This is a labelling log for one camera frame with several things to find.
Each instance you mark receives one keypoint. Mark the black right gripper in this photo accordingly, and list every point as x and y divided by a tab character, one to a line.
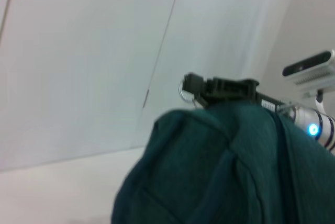
235	91

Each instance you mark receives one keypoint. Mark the white head camera unit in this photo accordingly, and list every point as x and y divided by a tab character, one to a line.
311	71

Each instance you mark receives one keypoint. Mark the dark teal insulated lunch bag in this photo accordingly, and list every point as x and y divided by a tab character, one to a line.
222	169

